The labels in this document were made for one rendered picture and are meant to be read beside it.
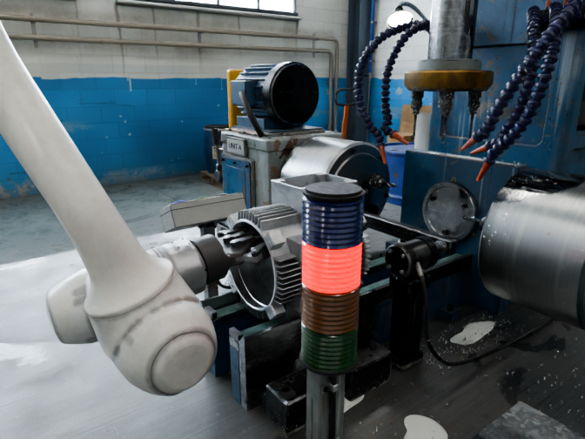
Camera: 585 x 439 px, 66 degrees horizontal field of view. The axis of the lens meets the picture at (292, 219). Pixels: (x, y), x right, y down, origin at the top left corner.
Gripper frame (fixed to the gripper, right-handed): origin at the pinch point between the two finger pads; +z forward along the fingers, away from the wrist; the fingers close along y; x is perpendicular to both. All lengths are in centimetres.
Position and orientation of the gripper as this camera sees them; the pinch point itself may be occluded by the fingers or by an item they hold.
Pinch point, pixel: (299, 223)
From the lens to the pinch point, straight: 81.4
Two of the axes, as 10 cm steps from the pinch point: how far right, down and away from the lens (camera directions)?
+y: -5.9, -2.4, 7.7
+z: 8.0, -3.0, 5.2
